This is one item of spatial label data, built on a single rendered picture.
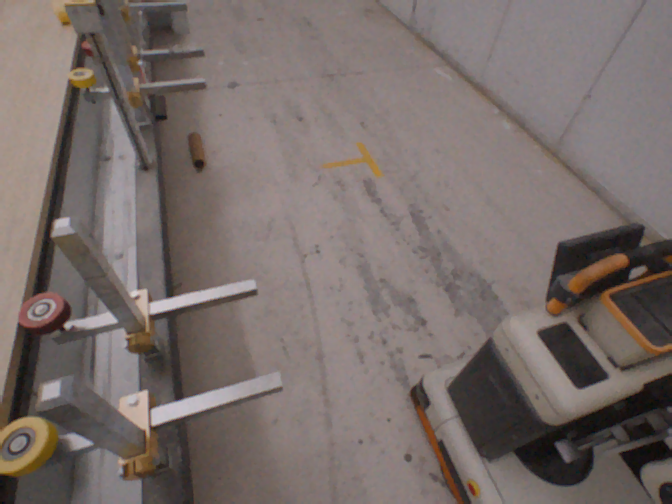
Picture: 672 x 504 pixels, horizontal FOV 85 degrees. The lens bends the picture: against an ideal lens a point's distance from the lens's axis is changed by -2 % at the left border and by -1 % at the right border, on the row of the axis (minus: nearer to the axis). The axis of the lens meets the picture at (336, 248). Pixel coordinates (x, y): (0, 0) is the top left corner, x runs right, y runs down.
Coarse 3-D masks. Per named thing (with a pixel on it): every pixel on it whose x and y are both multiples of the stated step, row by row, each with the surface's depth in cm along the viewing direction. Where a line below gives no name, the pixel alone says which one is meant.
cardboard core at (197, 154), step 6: (192, 132) 252; (192, 138) 248; (198, 138) 250; (192, 144) 244; (198, 144) 244; (192, 150) 241; (198, 150) 240; (192, 156) 238; (198, 156) 236; (204, 156) 241; (192, 162) 235; (198, 162) 243; (204, 162) 238; (198, 168) 240
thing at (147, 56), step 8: (192, 48) 159; (200, 48) 160; (112, 56) 150; (144, 56) 154; (152, 56) 155; (160, 56) 156; (168, 56) 157; (176, 56) 158; (184, 56) 159; (192, 56) 160; (200, 56) 161; (96, 64) 150
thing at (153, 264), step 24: (144, 0) 235; (144, 24) 211; (144, 48) 191; (144, 192) 124; (144, 216) 117; (144, 240) 111; (168, 240) 120; (144, 264) 105; (168, 264) 110; (144, 288) 100; (168, 288) 102; (168, 336) 92; (144, 360) 87; (168, 360) 88; (144, 384) 84; (168, 384) 84; (168, 432) 78; (168, 456) 73; (144, 480) 72; (168, 480) 73
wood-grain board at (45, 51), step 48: (0, 0) 169; (48, 0) 173; (0, 48) 140; (48, 48) 142; (0, 96) 119; (48, 96) 121; (0, 144) 104; (48, 144) 105; (0, 192) 92; (48, 192) 95; (0, 240) 83; (0, 288) 75; (0, 336) 68; (0, 384) 63
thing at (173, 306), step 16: (224, 288) 88; (240, 288) 88; (256, 288) 88; (160, 304) 84; (176, 304) 84; (192, 304) 85; (208, 304) 87; (80, 320) 80; (96, 320) 80; (112, 320) 80; (64, 336) 78; (80, 336) 79
